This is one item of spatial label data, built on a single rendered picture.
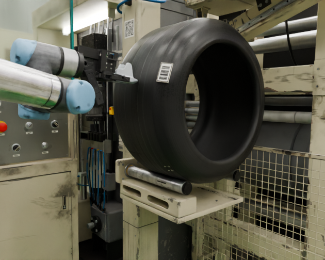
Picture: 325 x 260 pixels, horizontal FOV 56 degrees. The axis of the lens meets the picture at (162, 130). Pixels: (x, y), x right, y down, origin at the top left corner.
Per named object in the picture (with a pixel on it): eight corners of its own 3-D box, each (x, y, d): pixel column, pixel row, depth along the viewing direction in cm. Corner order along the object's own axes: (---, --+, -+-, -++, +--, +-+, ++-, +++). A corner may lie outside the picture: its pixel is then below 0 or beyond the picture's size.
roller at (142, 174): (133, 175, 131) (125, 175, 128) (134, 164, 131) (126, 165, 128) (192, 194, 104) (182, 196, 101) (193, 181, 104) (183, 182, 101)
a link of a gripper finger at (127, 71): (144, 65, 94) (118, 59, 88) (142, 84, 94) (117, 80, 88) (138, 66, 96) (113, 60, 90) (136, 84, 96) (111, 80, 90)
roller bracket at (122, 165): (115, 182, 128) (114, 159, 127) (182, 169, 153) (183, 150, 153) (119, 184, 125) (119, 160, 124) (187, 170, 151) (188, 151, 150)
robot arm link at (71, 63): (63, 75, 77) (51, 76, 83) (80, 77, 80) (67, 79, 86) (65, 45, 77) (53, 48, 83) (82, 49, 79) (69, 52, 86)
